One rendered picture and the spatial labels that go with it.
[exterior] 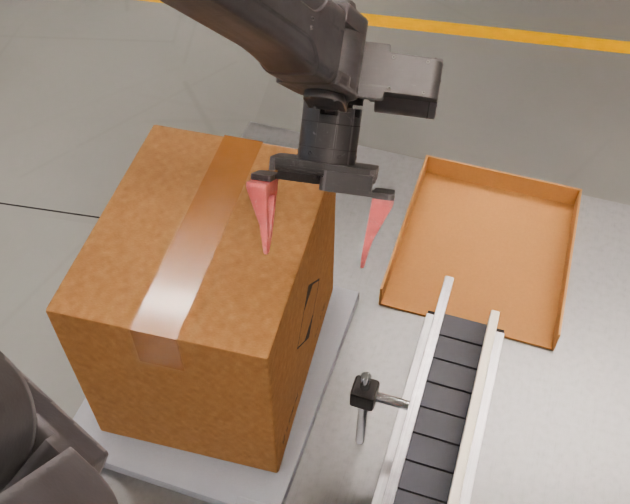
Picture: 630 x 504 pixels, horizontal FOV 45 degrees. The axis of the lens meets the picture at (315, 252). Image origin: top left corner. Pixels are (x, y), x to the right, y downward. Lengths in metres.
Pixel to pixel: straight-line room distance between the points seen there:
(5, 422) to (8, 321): 2.04
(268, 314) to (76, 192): 1.83
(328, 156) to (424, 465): 0.43
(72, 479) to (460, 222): 1.07
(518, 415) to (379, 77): 0.55
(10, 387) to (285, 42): 0.36
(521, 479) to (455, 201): 0.48
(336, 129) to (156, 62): 2.34
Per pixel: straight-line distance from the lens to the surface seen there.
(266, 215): 0.74
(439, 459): 0.98
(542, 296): 1.20
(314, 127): 0.73
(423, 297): 1.16
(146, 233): 0.87
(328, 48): 0.61
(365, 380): 0.89
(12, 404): 0.27
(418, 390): 0.93
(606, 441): 1.10
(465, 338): 1.08
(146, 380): 0.88
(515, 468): 1.05
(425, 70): 0.71
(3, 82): 3.10
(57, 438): 0.28
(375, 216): 0.73
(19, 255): 2.45
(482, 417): 1.02
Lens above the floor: 1.76
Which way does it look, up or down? 50 degrees down
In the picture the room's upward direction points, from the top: straight up
